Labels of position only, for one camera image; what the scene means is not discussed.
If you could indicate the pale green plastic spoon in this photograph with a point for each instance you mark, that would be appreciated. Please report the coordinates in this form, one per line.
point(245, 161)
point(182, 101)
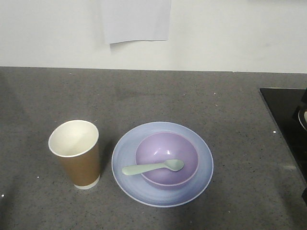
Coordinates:
point(172, 164)

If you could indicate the white paper on wall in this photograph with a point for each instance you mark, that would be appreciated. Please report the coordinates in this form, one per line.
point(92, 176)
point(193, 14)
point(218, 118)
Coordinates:
point(135, 20)

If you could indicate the purple plastic bowl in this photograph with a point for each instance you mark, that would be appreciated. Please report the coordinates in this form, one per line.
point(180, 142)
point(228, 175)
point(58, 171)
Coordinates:
point(162, 146)

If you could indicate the light blue plastic plate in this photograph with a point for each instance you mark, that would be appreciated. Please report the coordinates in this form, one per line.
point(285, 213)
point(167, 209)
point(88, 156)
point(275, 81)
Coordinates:
point(146, 193)

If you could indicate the black gas stove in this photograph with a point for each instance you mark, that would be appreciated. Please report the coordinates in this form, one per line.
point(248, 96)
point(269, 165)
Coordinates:
point(289, 108)

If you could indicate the brown paper cup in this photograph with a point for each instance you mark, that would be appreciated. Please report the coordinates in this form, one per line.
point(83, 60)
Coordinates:
point(75, 144)

